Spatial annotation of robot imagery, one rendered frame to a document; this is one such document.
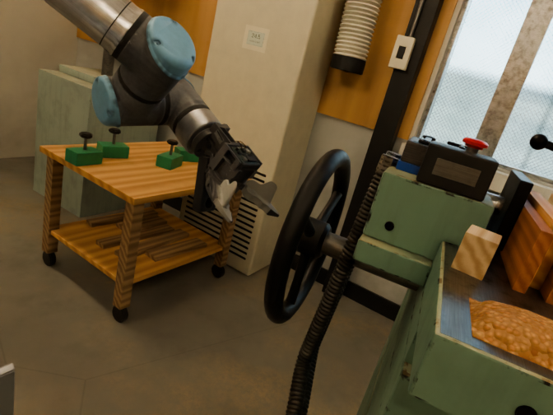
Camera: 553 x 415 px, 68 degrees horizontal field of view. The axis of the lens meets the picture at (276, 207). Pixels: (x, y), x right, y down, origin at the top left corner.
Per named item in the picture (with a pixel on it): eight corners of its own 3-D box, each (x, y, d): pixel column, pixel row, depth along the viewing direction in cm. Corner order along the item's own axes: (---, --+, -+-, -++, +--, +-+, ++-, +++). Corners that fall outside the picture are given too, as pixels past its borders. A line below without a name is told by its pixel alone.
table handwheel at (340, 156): (325, 107, 56) (232, 305, 50) (476, 151, 50) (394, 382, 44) (336, 187, 83) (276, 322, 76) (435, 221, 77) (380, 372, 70)
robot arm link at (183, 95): (137, 102, 88) (176, 103, 95) (165, 142, 84) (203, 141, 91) (151, 65, 82) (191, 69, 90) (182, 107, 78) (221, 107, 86)
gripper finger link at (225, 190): (231, 197, 68) (229, 165, 75) (212, 220, 70) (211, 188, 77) (247, 204, 69) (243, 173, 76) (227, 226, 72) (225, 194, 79)
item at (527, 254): (491, 225, 64) (509, 184, 61) (499, 228, 63) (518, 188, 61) (511, 289, 42) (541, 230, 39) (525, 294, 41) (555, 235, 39)
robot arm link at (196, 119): (167, 139, 83) (201, 142, 91) (178, 156, 82) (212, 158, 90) (190, 104, 79) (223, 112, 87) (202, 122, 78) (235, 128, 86)
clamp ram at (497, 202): (443, 213, 61) (467, 156, 58) (495, 231, 59) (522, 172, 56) (441, 230, 53) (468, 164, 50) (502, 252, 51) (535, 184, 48)
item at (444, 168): (402, 160, 63) (415, 125, 61) (476, 184, 60) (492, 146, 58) (391, 173, 51) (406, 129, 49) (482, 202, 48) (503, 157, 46)
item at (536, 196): (503, 236, 59) (526, 188, 57) (516, 241, 59) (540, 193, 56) (521, 283, 44) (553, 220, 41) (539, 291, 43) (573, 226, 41)
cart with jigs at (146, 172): (152, 231, 231) (169, 119, 210) (229, 277, 205) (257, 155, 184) (31, 263, 177) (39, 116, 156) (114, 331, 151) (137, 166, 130)
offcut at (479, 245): (457, 257, 46) (471, 223, 45) (486, 269, 45) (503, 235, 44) (450, 267, 43) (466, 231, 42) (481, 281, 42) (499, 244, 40)
